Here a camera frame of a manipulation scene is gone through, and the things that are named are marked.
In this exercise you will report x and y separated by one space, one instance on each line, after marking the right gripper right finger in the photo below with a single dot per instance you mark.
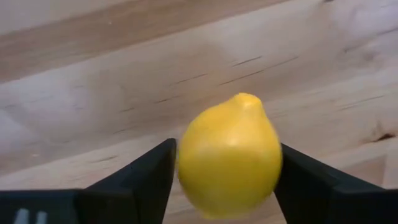
326 199

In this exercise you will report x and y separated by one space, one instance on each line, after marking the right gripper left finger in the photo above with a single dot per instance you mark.
133 193

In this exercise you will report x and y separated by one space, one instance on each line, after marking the yellow lemon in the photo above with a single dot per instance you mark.
230 155

